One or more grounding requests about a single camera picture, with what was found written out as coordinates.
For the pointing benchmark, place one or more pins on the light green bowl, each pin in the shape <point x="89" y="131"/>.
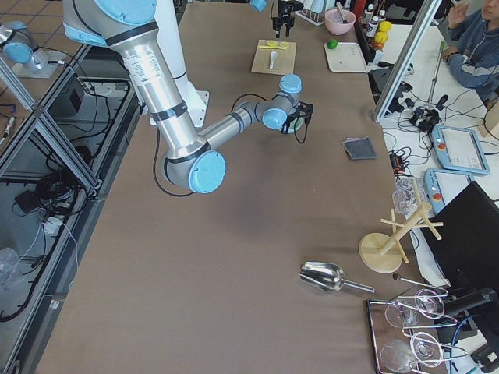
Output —
<point x="295" y="125"/>

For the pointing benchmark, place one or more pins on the wooden mug tree stand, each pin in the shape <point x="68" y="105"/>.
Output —
<point x="383" y="253"/>

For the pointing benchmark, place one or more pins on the white plastic tray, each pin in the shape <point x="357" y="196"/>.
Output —
<point x="346" y="57"/>

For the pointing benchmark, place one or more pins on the black stick with ball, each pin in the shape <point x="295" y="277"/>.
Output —
<point x="398" y="277"/>

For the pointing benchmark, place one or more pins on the blue teach pendant upper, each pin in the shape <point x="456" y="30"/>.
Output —
<point x="459" y="150"/>

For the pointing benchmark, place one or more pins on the robot base with blue cap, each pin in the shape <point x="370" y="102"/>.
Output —
<point x="19" y="46"/>

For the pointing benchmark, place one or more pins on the blue teach pendant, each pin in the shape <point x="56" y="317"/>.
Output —
<point x="442" y="186"/>
<point x="459" y="150"/>

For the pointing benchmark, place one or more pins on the aluminium frame post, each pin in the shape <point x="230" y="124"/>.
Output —
<point x="412" y="42"/>

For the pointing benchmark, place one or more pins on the black monitor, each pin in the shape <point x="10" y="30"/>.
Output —
<point x="467" y="253"/>

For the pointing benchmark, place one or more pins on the wine glass upper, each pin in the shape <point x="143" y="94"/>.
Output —
<point x="407" y="311"/>

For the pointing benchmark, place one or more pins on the person in blue hoodie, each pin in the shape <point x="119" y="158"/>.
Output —
<point x="473" y="60"/>

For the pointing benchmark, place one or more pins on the pink mixing bowl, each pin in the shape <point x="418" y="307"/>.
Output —
<point x="334" y="22"/>

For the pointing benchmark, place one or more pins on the grey folded cloth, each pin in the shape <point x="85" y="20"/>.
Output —
<point x="359" y="149"/>

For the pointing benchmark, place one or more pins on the shiny metal scoop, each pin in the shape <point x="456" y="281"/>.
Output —
<point x="328" y="277"/>

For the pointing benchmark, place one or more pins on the clear glass cup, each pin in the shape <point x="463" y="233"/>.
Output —
<point x="407" y="195"/>

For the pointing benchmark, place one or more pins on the yellow lemon slices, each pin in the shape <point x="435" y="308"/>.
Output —
<point x="271" y="44"/>

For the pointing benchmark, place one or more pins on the black power adapter box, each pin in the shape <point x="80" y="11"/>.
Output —
<point x="68" y="101"/>

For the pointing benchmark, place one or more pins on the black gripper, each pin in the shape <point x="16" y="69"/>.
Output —
<point x="283" y="16"/>
<point x="288" y="123"/>

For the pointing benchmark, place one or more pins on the blue teach pendant lower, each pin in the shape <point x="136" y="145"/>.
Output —
<point x="442" y="186"/>

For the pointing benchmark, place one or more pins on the wine glass lower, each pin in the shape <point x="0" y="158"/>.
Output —
<point x="421" y="351"/>

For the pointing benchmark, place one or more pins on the white ceramic spoon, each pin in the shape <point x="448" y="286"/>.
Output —
<point x="273" y="58"/>

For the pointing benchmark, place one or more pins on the wine glass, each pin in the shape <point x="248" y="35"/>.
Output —
<point x="421" y="351"/>
<point x="407" y="311"/>

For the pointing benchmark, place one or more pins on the metal wire glass rack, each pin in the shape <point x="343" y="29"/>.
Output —
<point x="382" y="332"/>

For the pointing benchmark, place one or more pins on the green lime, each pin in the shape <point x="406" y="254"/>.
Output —
<point x="332" y="44"/>

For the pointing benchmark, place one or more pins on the wooden cutting board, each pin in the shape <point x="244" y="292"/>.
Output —
<point x="284" y="64"/>

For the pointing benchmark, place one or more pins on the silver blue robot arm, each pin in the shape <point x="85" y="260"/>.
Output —
<point x="259" y="5"/>
<point x="192" y="160"/>

